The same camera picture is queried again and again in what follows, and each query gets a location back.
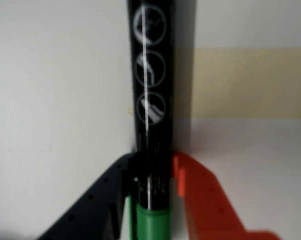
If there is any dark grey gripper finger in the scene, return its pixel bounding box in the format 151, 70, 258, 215
37, 152, 138, 240

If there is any green marker with black barrel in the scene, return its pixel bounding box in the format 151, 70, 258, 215
124, 0, 177, 240

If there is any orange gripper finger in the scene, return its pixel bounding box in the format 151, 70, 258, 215
172, 152, 283, 240

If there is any long beige masking tape strip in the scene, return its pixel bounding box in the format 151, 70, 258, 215
174, 48, 301, 120

